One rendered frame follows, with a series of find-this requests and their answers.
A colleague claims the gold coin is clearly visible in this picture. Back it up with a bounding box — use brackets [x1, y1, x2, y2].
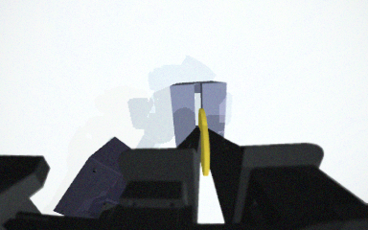
[198, 108, 210, 176]

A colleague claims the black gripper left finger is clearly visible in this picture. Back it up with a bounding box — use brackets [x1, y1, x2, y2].
[118, 127, 201, 222]

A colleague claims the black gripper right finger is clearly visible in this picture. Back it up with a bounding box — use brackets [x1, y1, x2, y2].
[208, 128, 324, 223]

